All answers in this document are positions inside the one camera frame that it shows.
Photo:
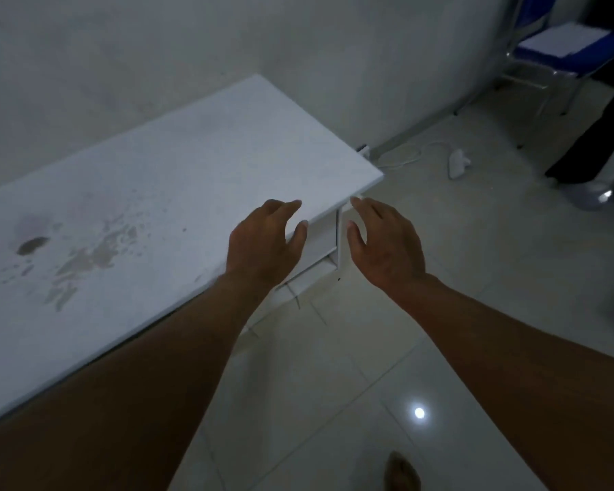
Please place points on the person's left thumb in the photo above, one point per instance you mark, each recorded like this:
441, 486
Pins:
297, 239

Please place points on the person's right hand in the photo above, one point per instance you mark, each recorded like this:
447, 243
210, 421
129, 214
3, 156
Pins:
389, 250

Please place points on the person's right forearm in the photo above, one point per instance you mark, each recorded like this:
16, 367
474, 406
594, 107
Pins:
532, 383

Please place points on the person's left forearm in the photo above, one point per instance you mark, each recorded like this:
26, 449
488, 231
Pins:
133, 393

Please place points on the blue chair with metal frame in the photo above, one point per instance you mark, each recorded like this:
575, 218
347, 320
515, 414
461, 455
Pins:
542, 53

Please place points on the person's left hand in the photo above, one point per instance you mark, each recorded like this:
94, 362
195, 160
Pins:
256, 245

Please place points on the white shiny base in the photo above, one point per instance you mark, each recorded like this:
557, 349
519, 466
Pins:
593, 191

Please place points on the person's bare foot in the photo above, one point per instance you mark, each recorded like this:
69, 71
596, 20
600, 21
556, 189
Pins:
401, 473

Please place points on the person's right thumb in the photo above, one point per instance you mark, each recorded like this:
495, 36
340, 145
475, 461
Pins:
355, 240

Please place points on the white power strip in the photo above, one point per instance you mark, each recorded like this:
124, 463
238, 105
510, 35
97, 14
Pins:
457, 164

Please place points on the white paper sheets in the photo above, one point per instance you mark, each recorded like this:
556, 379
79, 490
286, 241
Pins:
565, 39

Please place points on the white table leg frame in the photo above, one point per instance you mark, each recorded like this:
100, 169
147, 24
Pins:
339, 240

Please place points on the wall plug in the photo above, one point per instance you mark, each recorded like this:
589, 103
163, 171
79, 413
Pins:
364, 149

